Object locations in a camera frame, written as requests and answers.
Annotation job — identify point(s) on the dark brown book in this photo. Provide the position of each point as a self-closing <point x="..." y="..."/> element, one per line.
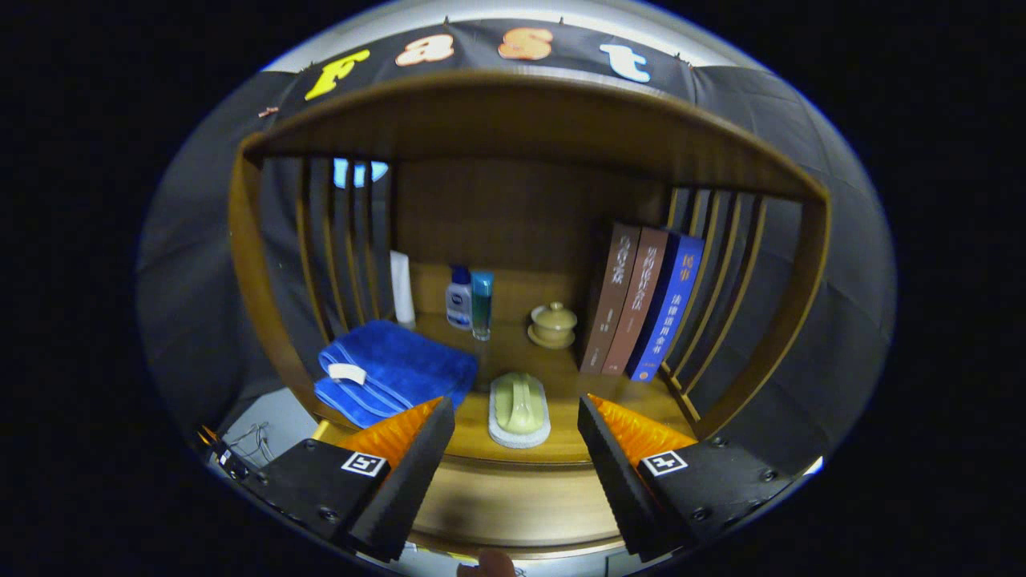
<point x="611" y="296"/>

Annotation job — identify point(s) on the dark electronic device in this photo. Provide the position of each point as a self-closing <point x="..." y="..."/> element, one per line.
<point x="220" y="453"/>

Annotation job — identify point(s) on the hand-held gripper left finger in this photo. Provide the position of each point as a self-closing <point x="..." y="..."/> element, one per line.
<point x="413" y="481"/>

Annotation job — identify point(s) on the beige lidded teacup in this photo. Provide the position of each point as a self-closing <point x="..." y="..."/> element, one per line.
<point x="553" y="324"/>

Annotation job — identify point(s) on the white blue lotion bottle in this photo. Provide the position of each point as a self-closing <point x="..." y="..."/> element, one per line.
<point x="458" y="304"/>

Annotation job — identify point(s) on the white tube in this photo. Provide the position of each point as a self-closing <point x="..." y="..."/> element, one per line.
<point x="401" y="288"/>

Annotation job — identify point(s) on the wooden countertop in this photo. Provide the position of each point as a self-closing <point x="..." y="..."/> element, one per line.
<point x="513" y="353"/>

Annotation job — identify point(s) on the wooden cabinet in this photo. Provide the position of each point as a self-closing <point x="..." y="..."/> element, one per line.
<point x="513" y="216"/>

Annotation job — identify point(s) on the reddish brown book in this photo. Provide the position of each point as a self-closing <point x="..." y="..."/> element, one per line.
<point x="637" y="304"/>

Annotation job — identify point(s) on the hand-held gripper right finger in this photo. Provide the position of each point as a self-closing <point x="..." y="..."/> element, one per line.
<point x="617" y="481"/>

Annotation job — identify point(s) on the blue book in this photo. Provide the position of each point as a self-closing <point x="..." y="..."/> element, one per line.
<point x="669" y="312"/>

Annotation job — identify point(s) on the blue folded towel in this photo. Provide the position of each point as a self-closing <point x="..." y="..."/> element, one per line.
<point x="401" y="369"/>

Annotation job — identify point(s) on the black backdrop cloth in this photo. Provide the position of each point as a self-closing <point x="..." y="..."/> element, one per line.
<point x="200" y="280"/>

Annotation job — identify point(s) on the teal bottle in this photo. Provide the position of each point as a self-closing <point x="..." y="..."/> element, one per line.
<point x="482" y="308"/>

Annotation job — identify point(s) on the pale green scrub brush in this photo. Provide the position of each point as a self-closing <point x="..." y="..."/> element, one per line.
<point x="519" y="405"/>

